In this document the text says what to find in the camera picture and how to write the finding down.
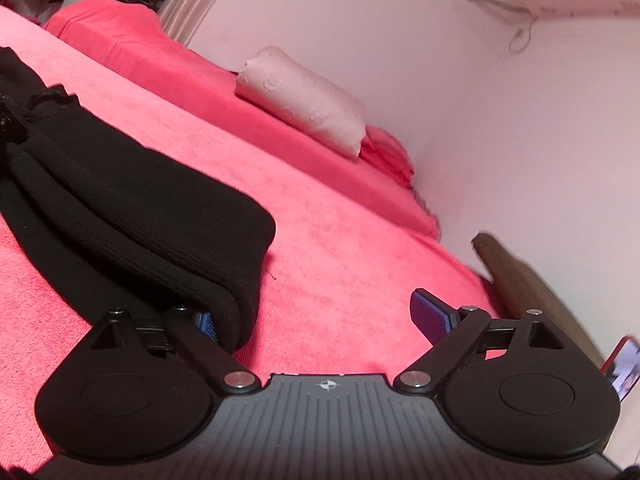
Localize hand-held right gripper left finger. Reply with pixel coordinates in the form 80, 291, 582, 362
82, 306, 263, 396

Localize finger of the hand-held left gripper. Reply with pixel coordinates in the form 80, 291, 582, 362
0, 94, 28, 147

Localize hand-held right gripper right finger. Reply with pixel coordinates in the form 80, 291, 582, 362
393, 288, 567, 394

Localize black knit pants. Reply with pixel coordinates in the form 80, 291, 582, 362
0, 46, 277, 353

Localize brown headboard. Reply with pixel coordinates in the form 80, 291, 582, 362
472, 232, 608, 372

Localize pink bed cover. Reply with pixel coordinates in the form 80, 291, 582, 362
42, 0, 443, 239

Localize folded red blanket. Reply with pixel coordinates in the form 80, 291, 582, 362
359, 125, 416, 189

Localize red phone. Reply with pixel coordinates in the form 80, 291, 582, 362
600, 335, 640, 404

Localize pale pink patterned pillow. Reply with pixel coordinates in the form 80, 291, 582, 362
234, 46, 368, 161

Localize air conditioner cable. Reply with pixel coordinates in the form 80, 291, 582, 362
465, 0, 539, 54

